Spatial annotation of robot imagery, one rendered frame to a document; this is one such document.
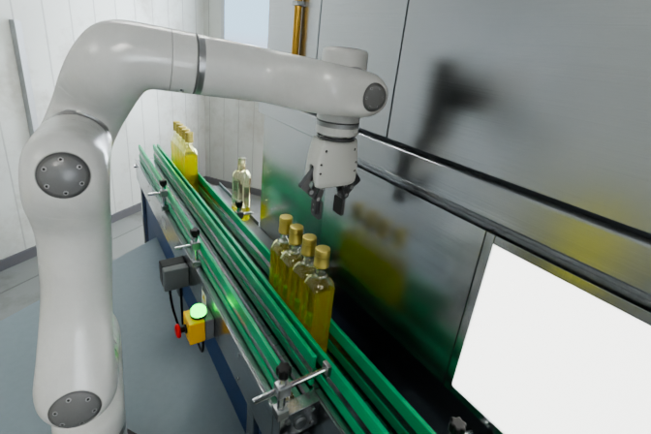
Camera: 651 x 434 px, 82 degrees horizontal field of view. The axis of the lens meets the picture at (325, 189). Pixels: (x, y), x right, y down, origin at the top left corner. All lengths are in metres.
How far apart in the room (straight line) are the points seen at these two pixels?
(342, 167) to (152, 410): 0.90
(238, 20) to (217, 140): 1.37
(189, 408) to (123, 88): 0.95
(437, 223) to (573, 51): 0.34
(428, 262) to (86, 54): 0.65
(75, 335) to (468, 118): 0.73
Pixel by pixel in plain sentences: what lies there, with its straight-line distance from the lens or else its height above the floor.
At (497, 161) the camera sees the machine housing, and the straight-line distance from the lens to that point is 0.68.
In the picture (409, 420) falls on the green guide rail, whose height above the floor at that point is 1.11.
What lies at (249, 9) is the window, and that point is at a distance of 4.34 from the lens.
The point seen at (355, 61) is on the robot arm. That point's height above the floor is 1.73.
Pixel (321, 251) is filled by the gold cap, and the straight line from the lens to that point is 0.83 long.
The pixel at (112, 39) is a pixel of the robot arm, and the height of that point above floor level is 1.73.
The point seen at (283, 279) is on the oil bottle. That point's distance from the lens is 0.98.
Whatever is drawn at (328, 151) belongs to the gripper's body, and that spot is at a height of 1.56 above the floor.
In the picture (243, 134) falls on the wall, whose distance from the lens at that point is 4.50.
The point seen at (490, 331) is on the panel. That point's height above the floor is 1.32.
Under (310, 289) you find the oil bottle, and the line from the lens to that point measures 0.87.
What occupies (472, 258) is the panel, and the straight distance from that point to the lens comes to 0.70.
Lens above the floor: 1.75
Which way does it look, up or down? 21 degrees down
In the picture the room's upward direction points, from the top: 6 degrees clockwise
